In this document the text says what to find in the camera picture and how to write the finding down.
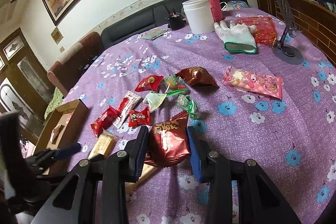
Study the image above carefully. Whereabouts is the yellow cake bar packet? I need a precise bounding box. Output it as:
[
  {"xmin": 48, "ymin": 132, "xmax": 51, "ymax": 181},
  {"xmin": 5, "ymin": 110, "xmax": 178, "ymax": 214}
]
[{"xmin": 88, "ymin": 130, "xmax": 117, "ymax": 160}]

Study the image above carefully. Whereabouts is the dark red puffed snack bag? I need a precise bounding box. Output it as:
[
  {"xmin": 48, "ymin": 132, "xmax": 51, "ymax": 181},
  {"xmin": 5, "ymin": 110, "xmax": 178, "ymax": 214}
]
[{"xmin": 145, "ymin": 111, "xmax": 191, "ymax": 168}]

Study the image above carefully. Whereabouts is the small yellow cake packet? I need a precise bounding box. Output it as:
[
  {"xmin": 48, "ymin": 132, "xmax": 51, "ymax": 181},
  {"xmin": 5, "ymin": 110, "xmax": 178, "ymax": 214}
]
[{"xmin": 125, "ymin": 164, "xmax": 157, "ymax": 194}]

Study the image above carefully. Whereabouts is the white red snack packet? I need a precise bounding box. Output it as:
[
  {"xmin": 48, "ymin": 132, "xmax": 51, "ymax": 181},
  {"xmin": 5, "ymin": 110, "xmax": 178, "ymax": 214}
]
[{"xmin": 50, "ymin": 124, "xmax": 66, "ymax": 144}]

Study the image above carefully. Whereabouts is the flat cardboard tray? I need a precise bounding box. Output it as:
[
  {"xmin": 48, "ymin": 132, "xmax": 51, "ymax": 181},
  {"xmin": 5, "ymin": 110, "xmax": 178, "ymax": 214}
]
[{"xmin": 34, "ymin": 99, "xmax": 89, "ymax": 176}]

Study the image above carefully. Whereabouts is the red packet left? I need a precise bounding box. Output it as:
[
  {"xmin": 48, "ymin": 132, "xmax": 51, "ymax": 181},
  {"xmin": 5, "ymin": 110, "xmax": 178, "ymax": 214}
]
[{"xmin": 90, "ymin": 106, "xmax": 118, "ymax": 137}]

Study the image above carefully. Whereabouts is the pink snack packet in tray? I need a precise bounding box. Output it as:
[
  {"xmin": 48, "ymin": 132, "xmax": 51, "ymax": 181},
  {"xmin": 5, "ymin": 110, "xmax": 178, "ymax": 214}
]
[{"xmin": 65, "ymin": 113, "xmax": 73, "ymax": 125}]

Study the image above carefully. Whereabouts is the small red square packet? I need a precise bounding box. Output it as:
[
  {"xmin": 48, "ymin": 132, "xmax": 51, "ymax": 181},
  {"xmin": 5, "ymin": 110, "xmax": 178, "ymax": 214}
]
[{"xmin": 129, "ymin": 106, "xmax": 151, "ymax": 127}]

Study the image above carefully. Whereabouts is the green patterned cushion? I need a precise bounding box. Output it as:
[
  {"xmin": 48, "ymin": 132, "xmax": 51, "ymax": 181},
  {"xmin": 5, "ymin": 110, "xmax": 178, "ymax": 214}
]
[{"xmin": 45, "ymin": 87, "xmax": 64, "ymax": 120}]

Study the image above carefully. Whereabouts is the wooden door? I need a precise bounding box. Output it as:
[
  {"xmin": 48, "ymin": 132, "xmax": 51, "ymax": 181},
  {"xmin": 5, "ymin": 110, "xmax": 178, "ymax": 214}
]
[{"xmin": 1, "ymin": 28, "xmax": 55, "ymax": 145}]

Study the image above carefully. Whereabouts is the red white long packet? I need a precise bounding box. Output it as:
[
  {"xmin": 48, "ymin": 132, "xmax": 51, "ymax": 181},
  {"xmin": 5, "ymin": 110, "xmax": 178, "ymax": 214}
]
[{"xmin": 113, "ymin": 91, "xmax": 141, "ymax": 129}]

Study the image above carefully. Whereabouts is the green white wrapper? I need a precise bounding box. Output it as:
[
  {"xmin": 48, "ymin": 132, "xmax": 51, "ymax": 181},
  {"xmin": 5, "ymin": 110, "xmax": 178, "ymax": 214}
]
[{"xmin": 143, "ymin": 89, "xmax": 188, "ymax": 111}]

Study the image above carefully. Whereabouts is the brown armchair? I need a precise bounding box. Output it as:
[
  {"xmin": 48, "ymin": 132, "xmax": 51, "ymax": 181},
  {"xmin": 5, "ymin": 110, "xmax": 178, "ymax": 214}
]
[{"xmin": 47, "ymin": 32, "xmax": 103, "ymax": 97}]

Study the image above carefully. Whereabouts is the pink packet on table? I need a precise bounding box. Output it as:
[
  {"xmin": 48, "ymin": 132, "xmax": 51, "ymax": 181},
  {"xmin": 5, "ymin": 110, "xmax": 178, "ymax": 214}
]
[{"xmin": 222, "ymin": 66, "xmax": 282, "ymax": 100}]

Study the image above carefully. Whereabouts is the purple floral tablecloth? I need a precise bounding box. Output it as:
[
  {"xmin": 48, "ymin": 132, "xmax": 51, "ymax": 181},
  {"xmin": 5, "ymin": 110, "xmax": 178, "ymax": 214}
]
[{"xmin": 66, "ymin": 27, "xmax": 335, "ymax": 223}]

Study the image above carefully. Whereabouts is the red candy packet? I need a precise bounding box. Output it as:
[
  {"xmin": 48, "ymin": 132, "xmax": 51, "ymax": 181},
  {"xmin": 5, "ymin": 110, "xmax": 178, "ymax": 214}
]
[{"xmin": 135, "ymin": 75, "xmax": 163, "ymax": 92}]

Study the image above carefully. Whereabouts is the green foil candy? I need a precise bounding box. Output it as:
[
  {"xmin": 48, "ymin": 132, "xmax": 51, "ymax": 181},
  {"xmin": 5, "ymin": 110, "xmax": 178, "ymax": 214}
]
[{"xmin": 177, "ymin": 94, "xmax": 200, "ymax": 119}]

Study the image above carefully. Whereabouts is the yellow candy clear wrapper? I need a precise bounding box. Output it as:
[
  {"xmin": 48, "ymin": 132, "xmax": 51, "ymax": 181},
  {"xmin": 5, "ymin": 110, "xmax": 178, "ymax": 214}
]
[{"xmin": 161, "ymin": 75, "xmax": 187, "ymax": 93}]

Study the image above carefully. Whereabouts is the black phone stand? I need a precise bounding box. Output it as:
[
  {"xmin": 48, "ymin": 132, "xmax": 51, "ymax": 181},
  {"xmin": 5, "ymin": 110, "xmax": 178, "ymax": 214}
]
[{"xmin": 271, "ymin": 0, "xmax": 304, "ymax": 65}]

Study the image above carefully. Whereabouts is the white knit glove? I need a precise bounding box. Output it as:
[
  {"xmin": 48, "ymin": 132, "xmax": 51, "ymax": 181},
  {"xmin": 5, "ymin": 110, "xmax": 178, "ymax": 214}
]
[{"xmin": 214, "ymin": 20, "xmax": 258, "ymax": 55}]

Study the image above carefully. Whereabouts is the colourful booklet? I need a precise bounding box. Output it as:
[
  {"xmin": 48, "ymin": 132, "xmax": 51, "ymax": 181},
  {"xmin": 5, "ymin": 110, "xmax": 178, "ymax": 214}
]
[{"xmin": 141, "ymin": 28, "xmax": 167, "ymax": 41}]

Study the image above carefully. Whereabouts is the red patterned gift bag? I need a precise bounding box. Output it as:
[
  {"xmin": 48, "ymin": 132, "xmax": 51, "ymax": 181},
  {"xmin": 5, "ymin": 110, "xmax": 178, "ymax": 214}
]
[{"xmin": 236, "ymin": 16, "xmax": 277, "ymax": 46}]

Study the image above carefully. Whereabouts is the black cup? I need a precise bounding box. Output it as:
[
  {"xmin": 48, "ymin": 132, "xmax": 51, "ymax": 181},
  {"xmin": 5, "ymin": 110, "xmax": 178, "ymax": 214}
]
[{"xmin": 166, "ymin": 12, "xmax": 186, "ymax": 31}]

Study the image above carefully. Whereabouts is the black leather sofa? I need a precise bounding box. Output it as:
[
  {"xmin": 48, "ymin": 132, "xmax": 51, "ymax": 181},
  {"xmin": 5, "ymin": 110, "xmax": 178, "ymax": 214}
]
[{"xmin": 101, "ymin": 0, "xmax": 249, "ymax": 50}]

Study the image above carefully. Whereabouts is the white plastic jar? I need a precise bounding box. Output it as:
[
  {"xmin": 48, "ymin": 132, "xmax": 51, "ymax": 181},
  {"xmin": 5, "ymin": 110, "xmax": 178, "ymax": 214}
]
[{"xmin": 182, "ymin": 0, "xmax": 214, "ymax": 34}]

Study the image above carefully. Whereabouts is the wall plaque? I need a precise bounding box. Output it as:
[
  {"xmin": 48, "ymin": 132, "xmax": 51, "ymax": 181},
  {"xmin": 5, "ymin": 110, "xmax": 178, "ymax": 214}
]
[{"xmin": 51, "ymin": 27, "xmax": 63, "ymax": 44}]

